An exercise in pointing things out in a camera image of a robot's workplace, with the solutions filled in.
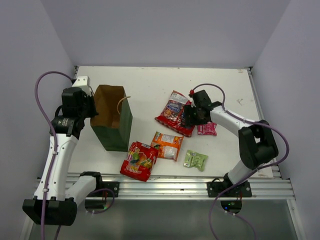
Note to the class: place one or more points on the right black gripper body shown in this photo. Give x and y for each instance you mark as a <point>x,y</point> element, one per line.
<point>195,117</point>

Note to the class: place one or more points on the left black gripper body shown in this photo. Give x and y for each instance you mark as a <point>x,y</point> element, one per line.
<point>88,109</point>

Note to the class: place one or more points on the large red candy bag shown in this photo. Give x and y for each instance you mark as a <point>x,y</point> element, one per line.
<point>173,115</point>

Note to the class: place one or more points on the green paper bag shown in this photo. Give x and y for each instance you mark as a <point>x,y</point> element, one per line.
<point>113,124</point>

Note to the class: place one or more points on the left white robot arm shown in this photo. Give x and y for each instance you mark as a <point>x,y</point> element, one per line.
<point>51,203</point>

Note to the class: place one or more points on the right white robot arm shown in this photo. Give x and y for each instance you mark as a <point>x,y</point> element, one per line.
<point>256,142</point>

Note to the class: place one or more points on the red fruit gummy bag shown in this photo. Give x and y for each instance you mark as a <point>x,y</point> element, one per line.
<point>139,161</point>

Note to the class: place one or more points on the pink candy packet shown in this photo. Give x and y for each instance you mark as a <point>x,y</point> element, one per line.
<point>207,129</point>

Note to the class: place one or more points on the orange snack packet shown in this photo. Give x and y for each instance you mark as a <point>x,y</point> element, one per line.
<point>168,146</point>

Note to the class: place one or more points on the green candy packet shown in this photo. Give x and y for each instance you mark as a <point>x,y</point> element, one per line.
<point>195,160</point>

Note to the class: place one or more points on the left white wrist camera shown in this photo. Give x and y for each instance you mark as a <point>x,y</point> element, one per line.
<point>84,83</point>

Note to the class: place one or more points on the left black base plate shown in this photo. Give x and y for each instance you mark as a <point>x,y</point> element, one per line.
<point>108,189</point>

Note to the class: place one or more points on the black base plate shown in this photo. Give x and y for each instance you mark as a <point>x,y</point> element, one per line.
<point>215,187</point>
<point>108,189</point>

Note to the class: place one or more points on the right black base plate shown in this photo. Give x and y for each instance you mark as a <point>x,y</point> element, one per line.
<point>215,187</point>

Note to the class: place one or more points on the aluminium front rail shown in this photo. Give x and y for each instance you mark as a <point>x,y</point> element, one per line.
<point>196,188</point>

